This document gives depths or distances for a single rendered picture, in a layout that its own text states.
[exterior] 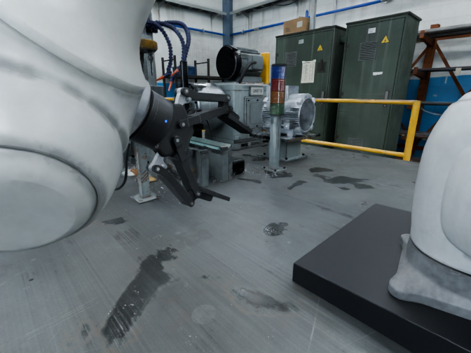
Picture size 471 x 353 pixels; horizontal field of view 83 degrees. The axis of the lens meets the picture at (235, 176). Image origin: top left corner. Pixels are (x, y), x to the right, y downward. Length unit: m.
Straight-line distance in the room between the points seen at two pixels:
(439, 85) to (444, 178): 5.27
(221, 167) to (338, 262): 0.59
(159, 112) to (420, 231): 0.39
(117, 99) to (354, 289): 0.40
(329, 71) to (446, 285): 3.85
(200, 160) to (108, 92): 0.75
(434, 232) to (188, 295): 0.37
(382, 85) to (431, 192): 3.48
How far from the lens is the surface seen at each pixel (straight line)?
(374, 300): 0.45
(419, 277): 0.48
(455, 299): 0.47
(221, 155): 0.97
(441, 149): 0.42
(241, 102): 1.53
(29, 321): 0.53
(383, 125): 3.87
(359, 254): 0.54
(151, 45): 1.35
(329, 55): 4.21
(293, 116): 1.26
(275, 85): 1.09
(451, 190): 0.40
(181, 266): 0.55
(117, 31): 0.18
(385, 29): 3.96
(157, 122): 0.37
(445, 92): 5.65
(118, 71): 0.18
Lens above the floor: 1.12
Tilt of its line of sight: 17 degrees down
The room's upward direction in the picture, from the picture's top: straight up
